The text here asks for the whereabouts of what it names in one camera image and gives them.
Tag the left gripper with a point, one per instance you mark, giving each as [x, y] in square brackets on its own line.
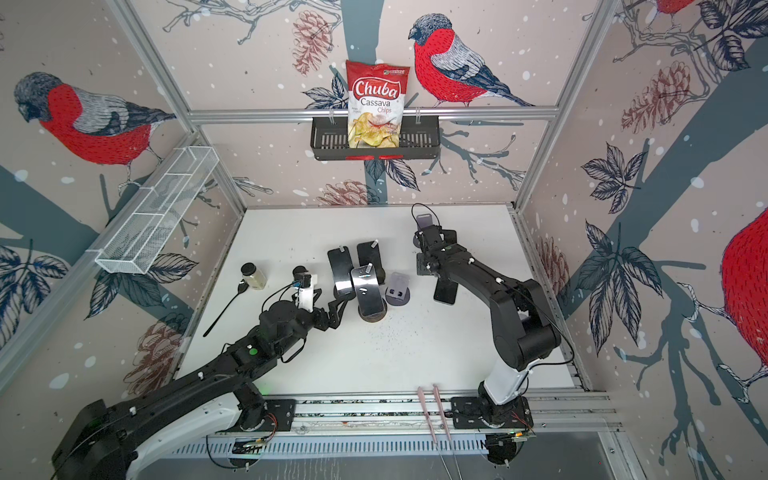
[334, 319]

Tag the grey phone stand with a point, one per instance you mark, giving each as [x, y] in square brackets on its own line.
[397, 292]
[424, 221]

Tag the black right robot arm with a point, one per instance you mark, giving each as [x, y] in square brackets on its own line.
[523, 332]

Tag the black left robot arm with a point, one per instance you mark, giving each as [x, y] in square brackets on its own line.
[119, 441]

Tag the black phone far left stand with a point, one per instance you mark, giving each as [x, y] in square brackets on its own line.
[341, 265]

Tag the black-lid pale spice jar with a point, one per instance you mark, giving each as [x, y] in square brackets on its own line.
[253, 276]

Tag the black spoon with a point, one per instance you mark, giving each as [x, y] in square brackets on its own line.
[242, 287]

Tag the pink chopstick right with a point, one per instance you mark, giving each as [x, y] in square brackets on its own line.
[446, 429]

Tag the Chuba cassava chips bag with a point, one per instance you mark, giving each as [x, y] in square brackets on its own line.
[376, 102]

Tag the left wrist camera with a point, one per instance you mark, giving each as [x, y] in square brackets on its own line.
[304, 284]

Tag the black wall basket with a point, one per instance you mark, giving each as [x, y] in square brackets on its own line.
[415, 138]

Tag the base rail plate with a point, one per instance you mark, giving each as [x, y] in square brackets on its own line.
[394, 425]

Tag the white wire mesh shelf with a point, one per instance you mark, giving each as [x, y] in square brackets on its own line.
[140, 239]

